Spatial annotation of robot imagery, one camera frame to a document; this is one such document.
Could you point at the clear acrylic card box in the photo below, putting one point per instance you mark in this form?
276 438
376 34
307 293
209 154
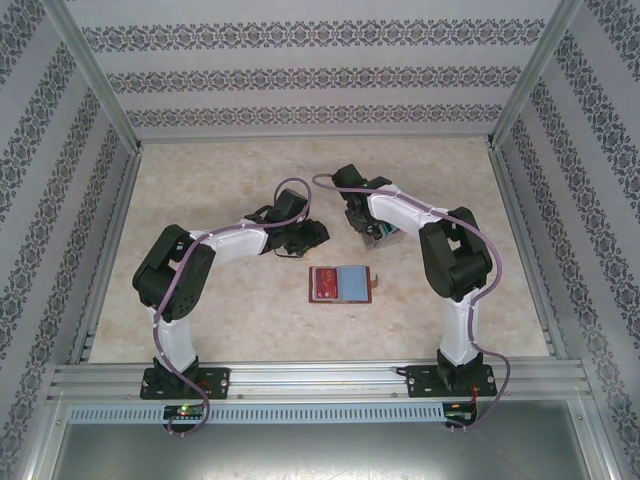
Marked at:
392 241

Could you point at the red VIP card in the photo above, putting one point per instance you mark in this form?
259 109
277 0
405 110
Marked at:
326 284

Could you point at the brown leather card holder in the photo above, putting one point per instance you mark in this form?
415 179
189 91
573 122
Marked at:
355 285

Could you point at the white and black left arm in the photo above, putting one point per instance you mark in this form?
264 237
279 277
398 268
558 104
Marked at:
230 240

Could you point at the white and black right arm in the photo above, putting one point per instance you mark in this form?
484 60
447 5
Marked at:
400 210

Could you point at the stack of teal cards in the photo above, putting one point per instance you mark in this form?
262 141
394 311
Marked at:
388 231

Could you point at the left controller board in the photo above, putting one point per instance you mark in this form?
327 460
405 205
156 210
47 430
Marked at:
184 411

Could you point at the controller board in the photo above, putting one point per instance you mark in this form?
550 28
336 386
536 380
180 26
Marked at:
461 412
184 411

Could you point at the metal sheet panel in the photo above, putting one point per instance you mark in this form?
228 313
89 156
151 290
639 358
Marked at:
320 455

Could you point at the right controller board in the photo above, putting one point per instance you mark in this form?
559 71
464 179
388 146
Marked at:
461 412

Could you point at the aluminium mounting rail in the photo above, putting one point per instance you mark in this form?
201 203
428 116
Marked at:
320 380

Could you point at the aluminium side rail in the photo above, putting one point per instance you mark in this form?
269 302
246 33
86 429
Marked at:
121 200
511 200

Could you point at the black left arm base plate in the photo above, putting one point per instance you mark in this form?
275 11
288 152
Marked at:
215 382

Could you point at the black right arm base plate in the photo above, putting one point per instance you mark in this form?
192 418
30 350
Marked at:
420 382

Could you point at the aluminium frame post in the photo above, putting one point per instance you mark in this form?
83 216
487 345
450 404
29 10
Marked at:
535 75
95 75

